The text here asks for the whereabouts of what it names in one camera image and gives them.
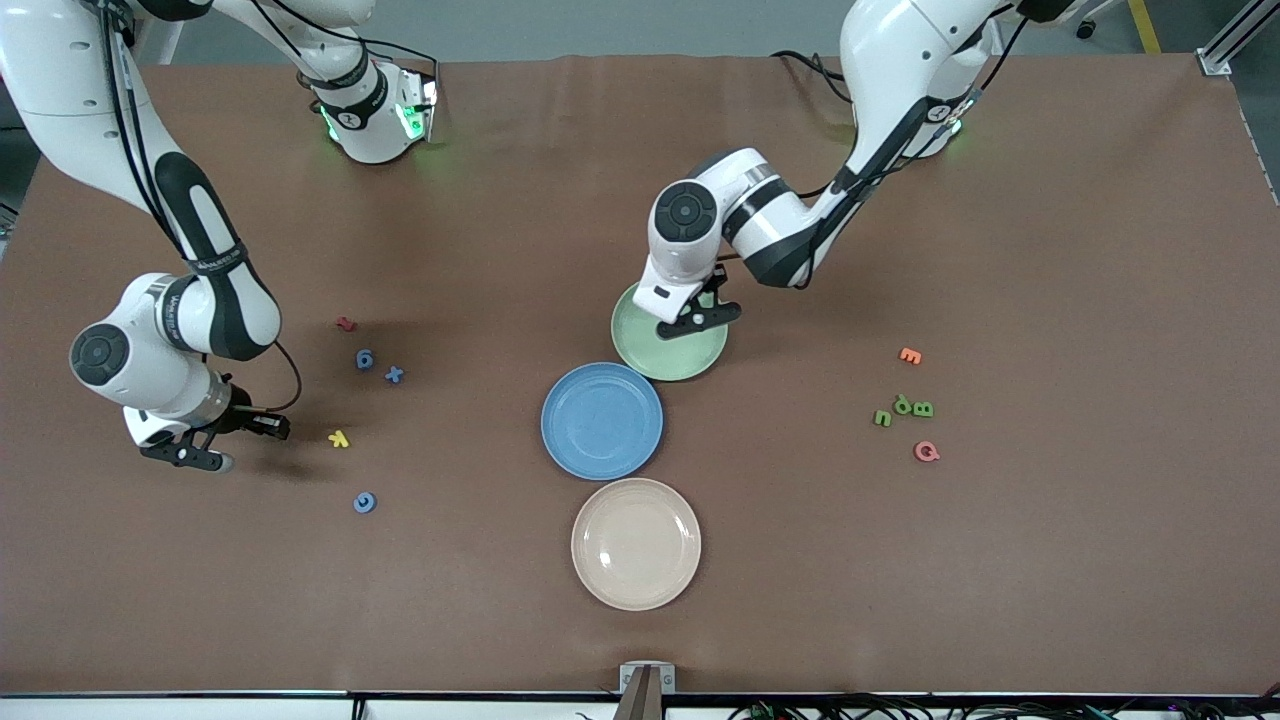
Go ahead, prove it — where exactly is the aluminium frame profile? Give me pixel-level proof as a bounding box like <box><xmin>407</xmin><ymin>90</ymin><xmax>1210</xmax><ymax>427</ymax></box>
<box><xmin>1197</xmin><ymin>0</ymin><xmax>1280</xmax><ymax>77</ymax></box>

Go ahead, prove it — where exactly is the blue round plate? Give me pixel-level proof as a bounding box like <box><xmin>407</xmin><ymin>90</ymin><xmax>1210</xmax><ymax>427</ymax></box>
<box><xmin>540</xmin><ymin>361</ymin><xmax>665</xmax><ymax>482</ymax></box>

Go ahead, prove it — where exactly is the white table edge rail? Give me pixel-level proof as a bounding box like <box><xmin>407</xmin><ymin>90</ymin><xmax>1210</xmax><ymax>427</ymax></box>
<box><xmin>0</xmin><ymin>697</ymin><xmax>1280</xmax><ymax>720</ymax></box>

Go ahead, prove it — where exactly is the beige round plate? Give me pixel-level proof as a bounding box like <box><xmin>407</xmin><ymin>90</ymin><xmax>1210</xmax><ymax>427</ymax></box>
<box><xmin>570</xmin><ymin>477</ymin><xmax>703</xmax><ymax>613</ymax></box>

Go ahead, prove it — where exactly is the black left arm base cable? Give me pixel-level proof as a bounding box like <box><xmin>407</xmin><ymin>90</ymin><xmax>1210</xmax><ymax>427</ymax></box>
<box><xmin>770</xmin><ymin>48</ymin><xmax>853</xmax><ymax>106</ymax></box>

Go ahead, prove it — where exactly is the camera mounting post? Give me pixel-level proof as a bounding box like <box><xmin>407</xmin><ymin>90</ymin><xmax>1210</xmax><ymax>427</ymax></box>
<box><xmin>612</xmin><ymin>667</ymin><xmax>666</xmax><ymax>720</ymax></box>

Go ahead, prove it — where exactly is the brown table cover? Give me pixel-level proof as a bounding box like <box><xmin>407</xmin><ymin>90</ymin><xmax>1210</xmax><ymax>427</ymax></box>
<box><xmin>0</xmin><ymin>52</ymin><xmax>1280</xmax><ymax>698</ymax></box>

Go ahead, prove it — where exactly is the grey metal mounting bracket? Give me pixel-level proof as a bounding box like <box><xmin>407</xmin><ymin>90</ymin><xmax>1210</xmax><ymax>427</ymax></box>
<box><xmin>619</xmin><ymin>661</ymin><xmax>677</xmax><ymax>694</ymax></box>

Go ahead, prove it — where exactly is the green round plate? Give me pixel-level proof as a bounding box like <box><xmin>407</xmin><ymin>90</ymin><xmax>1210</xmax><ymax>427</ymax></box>
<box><xmin>610</xmin><ymin>280</ymin><xmax>730</xmax><ymax>384</ymax></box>

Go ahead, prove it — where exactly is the black right arm base cable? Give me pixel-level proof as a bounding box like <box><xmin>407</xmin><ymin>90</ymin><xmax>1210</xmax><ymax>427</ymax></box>
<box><xmin>300</xmin><ymin>0</ymin><xmax>441</xmax><ymax>111</ymax></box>

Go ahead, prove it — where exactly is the black arm base cable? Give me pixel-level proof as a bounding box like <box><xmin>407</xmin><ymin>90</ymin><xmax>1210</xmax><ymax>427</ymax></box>
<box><xmin>770</xmin><ymin>48</ymin><xmax>853</xmax><ymax>106</ymax></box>
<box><xmin>300</xmin><ymin>0</ymin><xmax>441</xmax><ymax>111</ymax></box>

